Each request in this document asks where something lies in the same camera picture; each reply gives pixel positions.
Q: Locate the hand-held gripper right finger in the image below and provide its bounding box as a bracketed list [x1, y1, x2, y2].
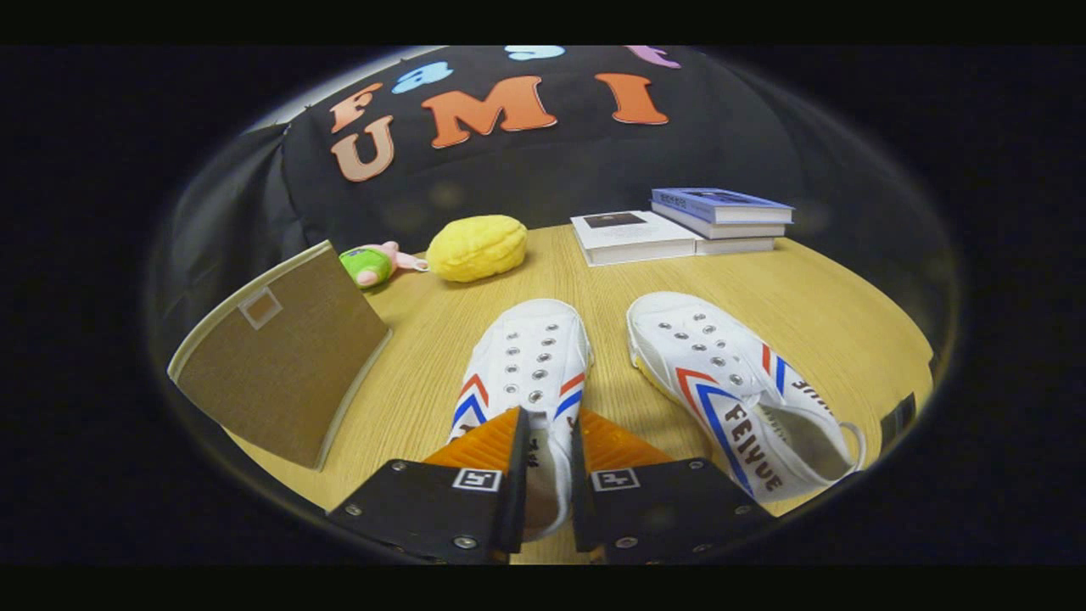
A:
[568, 409, 777, 565]

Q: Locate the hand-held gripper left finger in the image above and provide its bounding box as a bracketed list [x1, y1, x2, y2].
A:
[325, 406, 532, 565]

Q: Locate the white striped canvas shoe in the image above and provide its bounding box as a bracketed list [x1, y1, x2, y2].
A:
[626, 291, 868, 504]
[447, 298, 593, 544]

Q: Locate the yellow plush toy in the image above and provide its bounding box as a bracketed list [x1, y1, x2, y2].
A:
[425, 214, 529, 283]

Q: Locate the pink and green plush toy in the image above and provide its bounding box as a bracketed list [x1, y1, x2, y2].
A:
[339, 241, 430, 289]

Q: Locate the thin white book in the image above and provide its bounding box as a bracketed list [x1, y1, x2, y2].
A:
[694, 236, 775, 256]

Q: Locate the grey book with white pages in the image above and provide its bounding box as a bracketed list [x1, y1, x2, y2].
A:
[652, 204, 787, 241]

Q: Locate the blue book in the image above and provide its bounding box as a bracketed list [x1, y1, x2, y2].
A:
[650, 188, 796, 226]

